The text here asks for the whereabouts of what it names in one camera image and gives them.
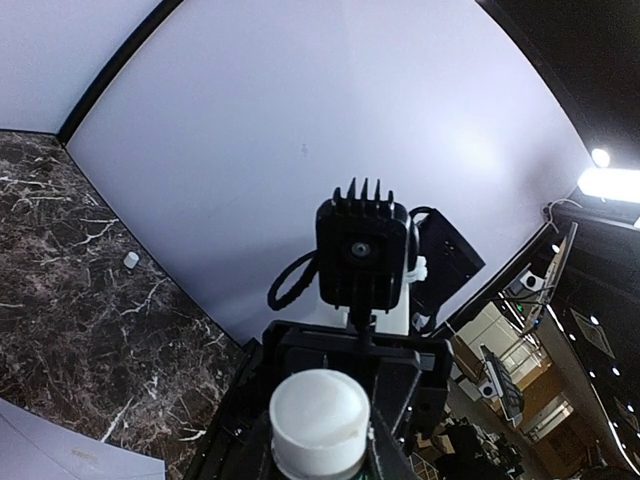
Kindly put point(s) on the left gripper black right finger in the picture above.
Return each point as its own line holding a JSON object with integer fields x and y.
{"x": 386, "y": 458}

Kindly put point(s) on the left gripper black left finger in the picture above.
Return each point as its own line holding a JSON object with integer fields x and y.
{"x": 254, "y": 460}

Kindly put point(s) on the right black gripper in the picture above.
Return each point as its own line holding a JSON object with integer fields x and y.
{"x": 405, "y": 378}

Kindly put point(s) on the green glue stick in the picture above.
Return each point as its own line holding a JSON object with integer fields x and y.
{"x": 319, "y": 425}

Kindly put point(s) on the white glue stick cap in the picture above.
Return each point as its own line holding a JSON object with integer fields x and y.
{"x": 131, "y": 260}

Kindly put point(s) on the grey envelope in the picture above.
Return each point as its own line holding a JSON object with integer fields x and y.
{"x": 34, "y": 448}

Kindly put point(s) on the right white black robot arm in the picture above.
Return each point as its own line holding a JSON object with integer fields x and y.
{"x": 451, "y": 263}

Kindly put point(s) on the black front rail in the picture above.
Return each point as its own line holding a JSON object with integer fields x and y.
{"x": 231, "y": 423}

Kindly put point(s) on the right black frame post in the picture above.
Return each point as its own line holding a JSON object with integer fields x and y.
{"x": 125, "y": 52}

